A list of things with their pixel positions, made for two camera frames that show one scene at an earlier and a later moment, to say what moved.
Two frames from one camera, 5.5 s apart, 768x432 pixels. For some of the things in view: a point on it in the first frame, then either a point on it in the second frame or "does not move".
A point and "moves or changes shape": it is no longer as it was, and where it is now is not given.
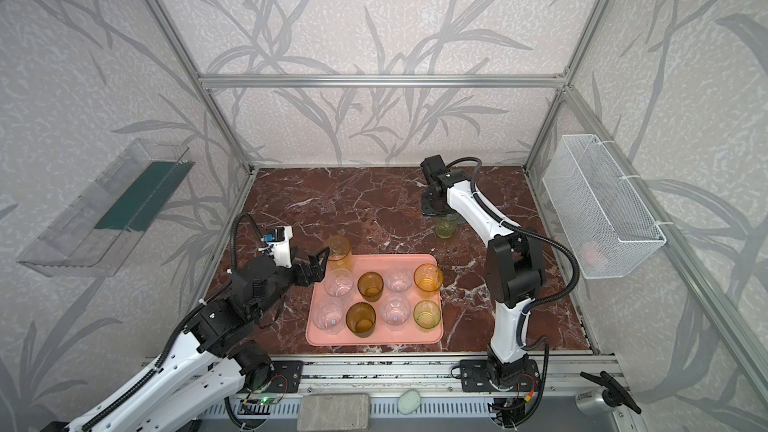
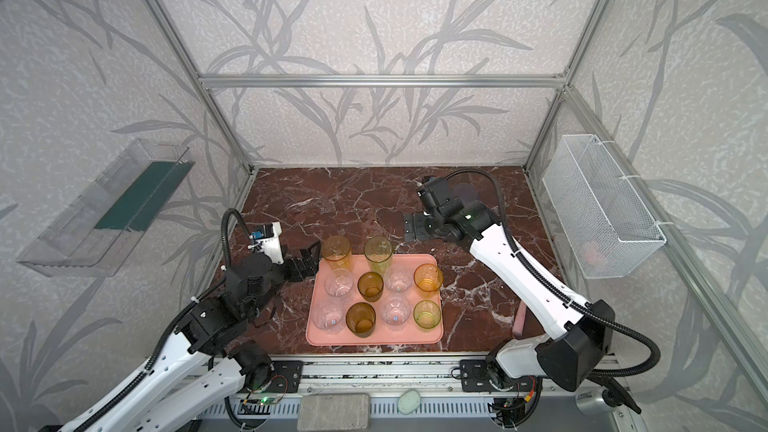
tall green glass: x=446 y=224 moves or changes shape
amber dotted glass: x=361 y=319 does not move
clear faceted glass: x=338 y=282 does not move
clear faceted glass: x=398 y=280 does not move
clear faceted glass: x=395 y=311 does not move
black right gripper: x=432 y=204 to x=417 y=226
